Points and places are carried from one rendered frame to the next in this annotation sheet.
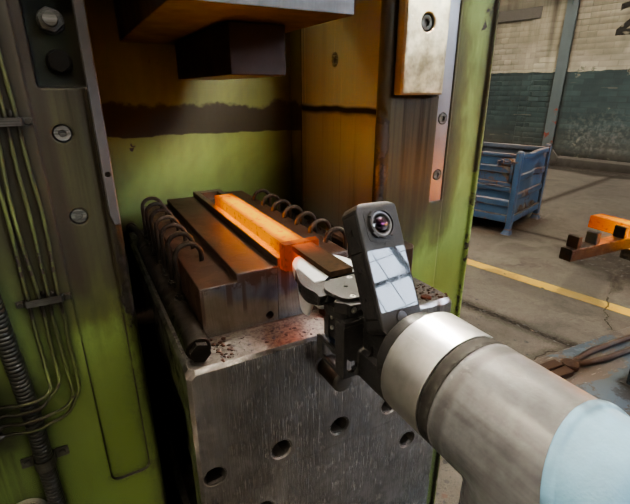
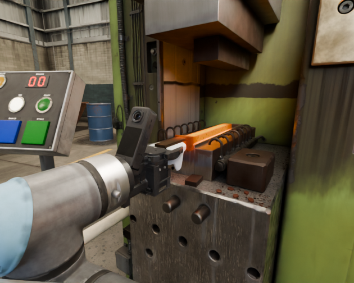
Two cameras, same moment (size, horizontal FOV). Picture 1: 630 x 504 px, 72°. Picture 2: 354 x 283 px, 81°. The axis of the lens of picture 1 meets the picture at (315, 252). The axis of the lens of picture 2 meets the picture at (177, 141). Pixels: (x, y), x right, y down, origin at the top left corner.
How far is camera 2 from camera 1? 49 cm
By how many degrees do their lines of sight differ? 60
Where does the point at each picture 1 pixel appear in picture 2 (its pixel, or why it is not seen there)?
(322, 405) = (173, 221)
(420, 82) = (334, 54)
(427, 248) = (348, 193)
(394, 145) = (311, 102)
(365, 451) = (198, 272)
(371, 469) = not seen: outside the picture
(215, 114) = (255, 88)
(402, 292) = (129, 149)
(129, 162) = (214, 108)
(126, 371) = not seen: hidden behind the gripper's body
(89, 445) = not seen: hidden behind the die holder
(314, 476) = (170, 258)
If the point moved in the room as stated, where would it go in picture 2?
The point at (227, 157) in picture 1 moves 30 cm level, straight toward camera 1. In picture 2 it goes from (258, 110) to (210, 115)
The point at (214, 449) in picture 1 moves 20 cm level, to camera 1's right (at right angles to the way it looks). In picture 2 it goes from (132, 206) to (160, 252)
